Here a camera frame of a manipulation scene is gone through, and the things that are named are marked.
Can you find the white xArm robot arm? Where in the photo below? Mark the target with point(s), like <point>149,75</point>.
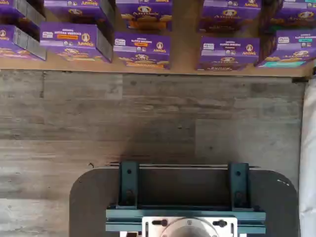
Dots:
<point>190,230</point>

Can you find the particle board lower shelf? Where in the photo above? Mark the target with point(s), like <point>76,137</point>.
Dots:
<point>182,49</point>

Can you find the purple Annie's pasta box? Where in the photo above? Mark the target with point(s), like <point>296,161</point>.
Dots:
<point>7,42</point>
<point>227,49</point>
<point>69,37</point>
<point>143,14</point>
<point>296,14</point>
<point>7,6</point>
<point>229,14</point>
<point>74,7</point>
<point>140,47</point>

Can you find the purple Annie's box teal band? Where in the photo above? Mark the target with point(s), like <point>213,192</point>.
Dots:
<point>293,47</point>

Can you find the dark metal crossbar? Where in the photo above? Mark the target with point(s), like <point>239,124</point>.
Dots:
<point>184,166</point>

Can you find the silver mounting plate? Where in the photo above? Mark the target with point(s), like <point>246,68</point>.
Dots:
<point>150,229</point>

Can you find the white fabric sheet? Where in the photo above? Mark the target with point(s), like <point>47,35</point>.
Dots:
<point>309,160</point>

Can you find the teal metal bracket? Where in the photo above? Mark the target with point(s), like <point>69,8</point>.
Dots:
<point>238,185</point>
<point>129,185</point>

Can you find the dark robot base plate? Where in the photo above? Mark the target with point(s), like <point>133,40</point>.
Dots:
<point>89,197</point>

